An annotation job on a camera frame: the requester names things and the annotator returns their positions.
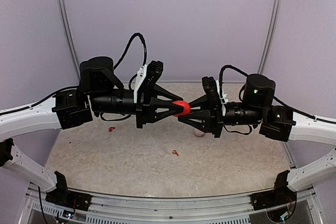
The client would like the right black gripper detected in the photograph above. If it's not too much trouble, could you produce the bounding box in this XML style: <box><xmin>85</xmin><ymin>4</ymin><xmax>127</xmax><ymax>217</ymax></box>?
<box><xmin>178</xmin><ymin>94</ymin><xmax>265</xmax><ymax>137</ymax></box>

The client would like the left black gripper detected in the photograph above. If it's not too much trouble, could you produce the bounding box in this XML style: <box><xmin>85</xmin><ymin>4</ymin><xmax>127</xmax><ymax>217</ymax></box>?
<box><xmin>90</xmin><ymin>84</ymin><xmax>184</xmax><ymax>129</ymax></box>

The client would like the red earbud charging case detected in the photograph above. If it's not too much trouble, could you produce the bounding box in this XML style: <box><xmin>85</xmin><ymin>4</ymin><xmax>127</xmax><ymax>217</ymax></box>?
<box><xmin>173</xmin><ymin>100</ymin><xmax>191</xmax><ymax>118</ymax></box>

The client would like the pink earbud charging case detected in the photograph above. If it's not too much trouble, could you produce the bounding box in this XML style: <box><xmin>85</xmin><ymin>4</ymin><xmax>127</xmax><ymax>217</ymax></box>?
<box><xmin>194</xmin><ymin>129</ymin><xmax>205</xmax><ymax>137</ymax></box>

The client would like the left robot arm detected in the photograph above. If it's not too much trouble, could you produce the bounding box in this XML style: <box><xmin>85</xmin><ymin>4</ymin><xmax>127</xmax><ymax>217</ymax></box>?
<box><xmin>1</xmin><ymin>56</ymin><xmax>190</xmax><ymax>206</ymax></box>

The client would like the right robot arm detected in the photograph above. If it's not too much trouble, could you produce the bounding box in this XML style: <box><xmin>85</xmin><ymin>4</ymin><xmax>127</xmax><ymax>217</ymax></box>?
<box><xmin>177</xmin><ymin>74</ymin><xmax>335</xmax><ymax>145</ymax></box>

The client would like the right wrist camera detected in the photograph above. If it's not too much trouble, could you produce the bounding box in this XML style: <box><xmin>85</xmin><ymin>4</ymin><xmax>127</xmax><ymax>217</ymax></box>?
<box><xmin>202</xmin><ymin>77</ymin><xmax>229</xmax><ymax>116</ymax></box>

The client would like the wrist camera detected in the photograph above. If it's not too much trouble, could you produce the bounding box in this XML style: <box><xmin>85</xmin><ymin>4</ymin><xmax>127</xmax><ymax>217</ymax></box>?
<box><xmin>202</xmin><ymin>77</ymin><xmax>229</xmax><ymax>116</ymax></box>
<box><xmin>133</xmin><ymin>60</ymin><xmax>163</xmax><ymax>104</ymax></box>

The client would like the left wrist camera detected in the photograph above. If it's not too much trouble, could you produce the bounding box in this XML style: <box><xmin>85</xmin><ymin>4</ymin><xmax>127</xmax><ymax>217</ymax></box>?
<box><xmin>133</xmin><ymin>60</ymin><xmax>163</xmax><ymax>104</ymax></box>

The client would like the right camera cable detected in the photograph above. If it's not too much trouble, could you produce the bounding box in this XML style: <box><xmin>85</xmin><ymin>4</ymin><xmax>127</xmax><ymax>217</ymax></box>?
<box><xmin>219</xmin><ymin>64</ymin><xmax>249</xmax><ymax>96</ymax></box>

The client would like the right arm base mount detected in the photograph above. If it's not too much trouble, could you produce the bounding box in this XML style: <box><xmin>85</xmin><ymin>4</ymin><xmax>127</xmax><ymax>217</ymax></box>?
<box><xmin>250</xmin><ymin>170</ymin><xmax>297</xmax><ymax>210</ymax></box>

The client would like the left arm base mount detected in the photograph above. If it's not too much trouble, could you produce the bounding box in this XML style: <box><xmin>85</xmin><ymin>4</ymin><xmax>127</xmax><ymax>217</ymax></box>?
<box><xmin>46</xmin><ymin>171</ymin><xmax>92</xmax><ymax>211</ymax></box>

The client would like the front aluminium rail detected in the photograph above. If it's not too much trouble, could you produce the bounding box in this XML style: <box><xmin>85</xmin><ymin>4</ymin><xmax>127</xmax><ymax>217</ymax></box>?
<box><xmin>18</xmin><ymin>184</ymin><xmax>323</xmax><ymax>224</ymax></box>

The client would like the right aluminium frame post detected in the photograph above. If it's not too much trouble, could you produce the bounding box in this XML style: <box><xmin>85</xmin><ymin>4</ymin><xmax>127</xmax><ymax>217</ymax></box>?
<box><xmin>257</xmin><ymin>0</ymin><xmax>281</xmax><ymax>74</ymax></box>

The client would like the aluminium frame post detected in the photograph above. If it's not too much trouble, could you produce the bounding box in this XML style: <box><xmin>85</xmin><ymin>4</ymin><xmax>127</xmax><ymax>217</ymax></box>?
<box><xmin>257</xmin><ymin>0</ymin><xmax>281</xmax><ymax>74</ymax></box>
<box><xmin>57</xmin><ymin>0</ymin><xmax>80</xmax><ymax>79</ymax></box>

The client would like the left aluminium frame post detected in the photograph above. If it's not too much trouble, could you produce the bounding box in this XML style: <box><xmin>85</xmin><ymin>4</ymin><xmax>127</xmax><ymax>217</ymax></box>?
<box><xmin>57</xmin><ymin>0</ymin><xmax>80</xmax><ymax>79</ymax></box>

